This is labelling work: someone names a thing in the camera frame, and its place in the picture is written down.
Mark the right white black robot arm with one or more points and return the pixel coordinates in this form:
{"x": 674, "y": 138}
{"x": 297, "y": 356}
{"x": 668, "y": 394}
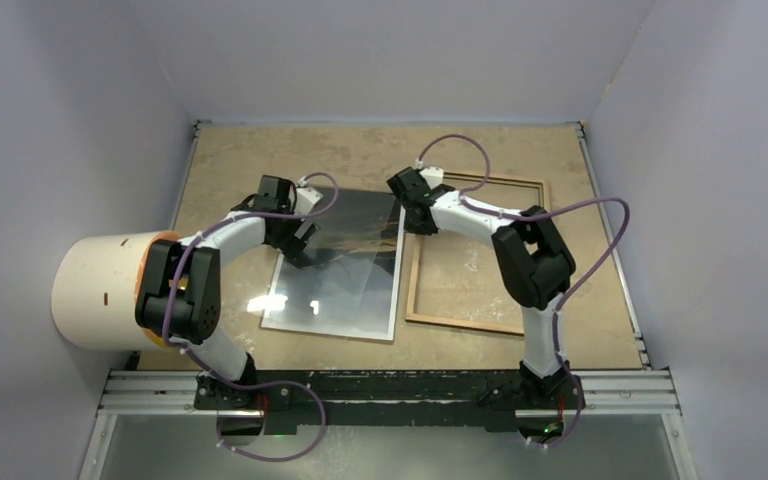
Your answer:
{"x": 535, "y": 263}

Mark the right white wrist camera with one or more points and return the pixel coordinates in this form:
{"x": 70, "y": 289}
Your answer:
{"x": 433, "y": 176}

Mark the wooden picture frame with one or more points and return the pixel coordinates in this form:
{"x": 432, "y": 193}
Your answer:
{"x": 454, "y": 280}

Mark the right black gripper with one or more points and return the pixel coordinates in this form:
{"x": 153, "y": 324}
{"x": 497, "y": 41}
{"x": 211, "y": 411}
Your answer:
{"x": 418, "y": 230}

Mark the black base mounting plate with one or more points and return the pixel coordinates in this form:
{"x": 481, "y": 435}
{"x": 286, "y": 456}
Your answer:
{"x": 495, "y": 400}

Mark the white cylinder with orange lid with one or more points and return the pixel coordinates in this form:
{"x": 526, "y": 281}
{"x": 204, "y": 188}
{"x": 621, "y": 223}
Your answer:
{"x": 94, "y": 294}

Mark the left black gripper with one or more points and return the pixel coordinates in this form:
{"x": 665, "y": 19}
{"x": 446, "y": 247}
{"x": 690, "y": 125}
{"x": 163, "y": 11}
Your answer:
{"x": 290, "y": 244}

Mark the aluminium rail frame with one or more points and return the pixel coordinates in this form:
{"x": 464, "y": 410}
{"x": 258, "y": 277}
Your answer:
{"x": 556, "y": 153}

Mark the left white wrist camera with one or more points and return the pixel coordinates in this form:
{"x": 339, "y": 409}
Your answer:
{"x": 307, "y": 199}

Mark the dark landscape photo print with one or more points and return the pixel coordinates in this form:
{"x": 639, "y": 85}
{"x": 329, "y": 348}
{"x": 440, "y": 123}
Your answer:
{"x": 344, "y": 282}

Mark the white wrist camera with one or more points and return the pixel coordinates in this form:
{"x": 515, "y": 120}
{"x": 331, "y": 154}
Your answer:
{"x": 433, "y": 176}
{"x": 307, "y": 199}

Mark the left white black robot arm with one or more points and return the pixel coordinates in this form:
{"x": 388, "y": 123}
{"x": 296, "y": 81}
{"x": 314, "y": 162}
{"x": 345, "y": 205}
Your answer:
{"x": 179, "y": 296}

